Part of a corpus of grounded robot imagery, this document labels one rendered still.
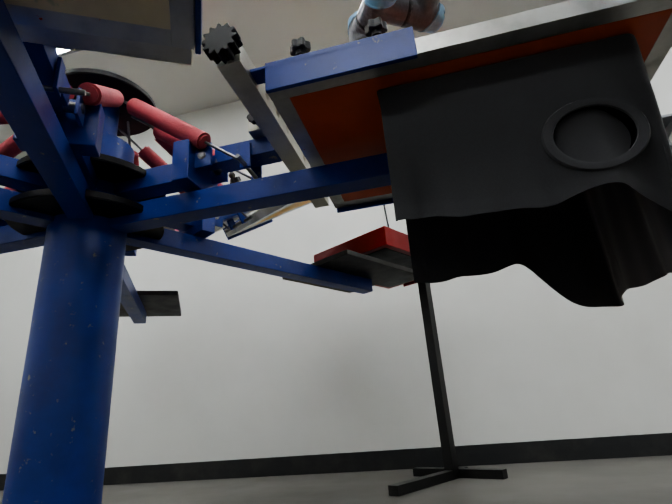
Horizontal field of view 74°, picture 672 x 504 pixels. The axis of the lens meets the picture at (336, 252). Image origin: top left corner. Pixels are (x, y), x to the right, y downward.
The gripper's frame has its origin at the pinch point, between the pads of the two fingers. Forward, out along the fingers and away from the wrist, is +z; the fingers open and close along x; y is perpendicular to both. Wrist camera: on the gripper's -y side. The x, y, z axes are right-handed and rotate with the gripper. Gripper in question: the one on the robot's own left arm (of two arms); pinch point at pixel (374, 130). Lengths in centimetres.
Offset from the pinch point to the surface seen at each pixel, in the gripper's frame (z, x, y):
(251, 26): -199, -90, -130
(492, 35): 5.5, 25.8, 29.2
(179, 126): -8, -51, 9
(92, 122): 2, -60, 28
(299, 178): 11.4, -20.0, 3.0
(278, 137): 1.7, -23.4, 8.0
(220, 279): -36, -148, -200
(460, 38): 4.5, 20.3, 29.2
